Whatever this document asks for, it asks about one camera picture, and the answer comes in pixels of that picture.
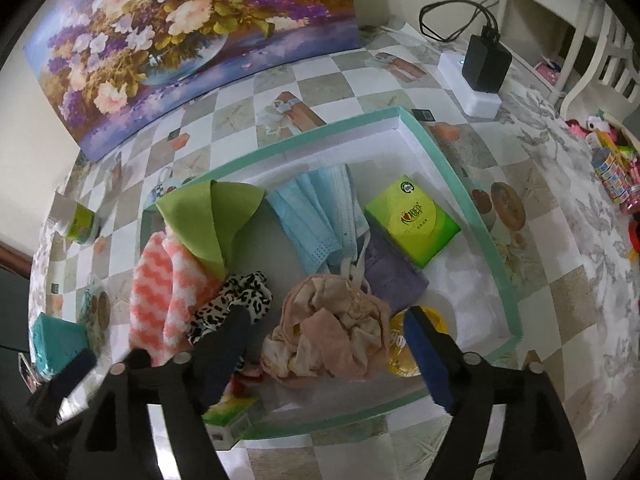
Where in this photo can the yellow round powder puff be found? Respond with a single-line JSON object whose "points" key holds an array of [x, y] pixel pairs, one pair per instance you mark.
{"points": [[399, 355]]}

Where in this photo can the blue face mask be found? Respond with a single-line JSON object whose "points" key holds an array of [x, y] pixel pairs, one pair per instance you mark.
{"points": [[310, 220]]}

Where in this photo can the floral still life painting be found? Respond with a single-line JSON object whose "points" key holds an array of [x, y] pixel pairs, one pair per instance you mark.
{"points": [[175, 35]]}

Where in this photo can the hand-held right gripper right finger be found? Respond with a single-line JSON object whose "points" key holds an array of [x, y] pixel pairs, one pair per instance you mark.
{"points": [[430, 365]]}

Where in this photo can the white pill bottle green label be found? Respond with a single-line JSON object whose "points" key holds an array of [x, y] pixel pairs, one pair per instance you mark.
{"points": [[77, 225]]}

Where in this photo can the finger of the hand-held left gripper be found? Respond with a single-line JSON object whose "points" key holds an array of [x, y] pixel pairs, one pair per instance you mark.
{"points": [[72, 372]]}

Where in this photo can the smartphone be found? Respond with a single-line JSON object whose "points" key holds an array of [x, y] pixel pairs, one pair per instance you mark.
{"points": [[27, 375]]}

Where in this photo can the grey floral bedspread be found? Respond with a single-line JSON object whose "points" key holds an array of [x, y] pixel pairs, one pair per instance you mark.
{"points": [[600, 260]]}

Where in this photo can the small pink item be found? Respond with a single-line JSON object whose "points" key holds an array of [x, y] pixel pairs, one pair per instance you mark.
{"points": [[547, 67]]}

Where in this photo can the pink white chevron fluffy cloth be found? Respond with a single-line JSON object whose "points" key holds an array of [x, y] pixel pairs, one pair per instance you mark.
{"points": [[160, 300]]}

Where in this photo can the pale pink cloth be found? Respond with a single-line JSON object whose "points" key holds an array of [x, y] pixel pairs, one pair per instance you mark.
{"points": [[325, 330]]}

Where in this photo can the white power strip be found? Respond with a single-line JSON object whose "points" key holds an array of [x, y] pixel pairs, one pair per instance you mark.
{"points": [[480, 102]]}

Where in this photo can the teal plastic box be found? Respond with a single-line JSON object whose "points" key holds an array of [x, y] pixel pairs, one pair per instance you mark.
{"points": [[55, 340]]}

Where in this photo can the pink plush toy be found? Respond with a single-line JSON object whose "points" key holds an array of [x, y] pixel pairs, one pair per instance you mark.
{"points": [[595, 125]]}

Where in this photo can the white wooden chair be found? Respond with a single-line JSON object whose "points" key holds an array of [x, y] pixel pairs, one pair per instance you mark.
{"points": [[582, 35]]}

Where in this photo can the leopard print cloth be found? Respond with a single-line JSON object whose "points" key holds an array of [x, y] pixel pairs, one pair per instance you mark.
{"points": [[250, 295]]}

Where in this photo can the black power adapter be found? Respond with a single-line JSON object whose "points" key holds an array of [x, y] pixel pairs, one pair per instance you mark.
{"points": [[485, 65]]}

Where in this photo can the white tray teal rim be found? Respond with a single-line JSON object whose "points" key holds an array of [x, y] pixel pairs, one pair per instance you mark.
{"points": [[450, 285]]}

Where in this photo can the dark cabinet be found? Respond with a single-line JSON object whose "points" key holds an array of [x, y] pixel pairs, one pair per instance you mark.
{"points": [[12, 300]]}

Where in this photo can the colourful patterned cylinder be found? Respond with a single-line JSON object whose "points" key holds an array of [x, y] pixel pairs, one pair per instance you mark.
{"points": [[612, 170]]}

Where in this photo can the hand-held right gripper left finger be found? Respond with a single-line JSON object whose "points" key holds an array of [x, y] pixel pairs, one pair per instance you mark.
{"points": [[225, 355]]}

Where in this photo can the purple tissue packet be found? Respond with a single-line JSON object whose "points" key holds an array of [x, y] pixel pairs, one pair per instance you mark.
{"points": [[390, 275]]}

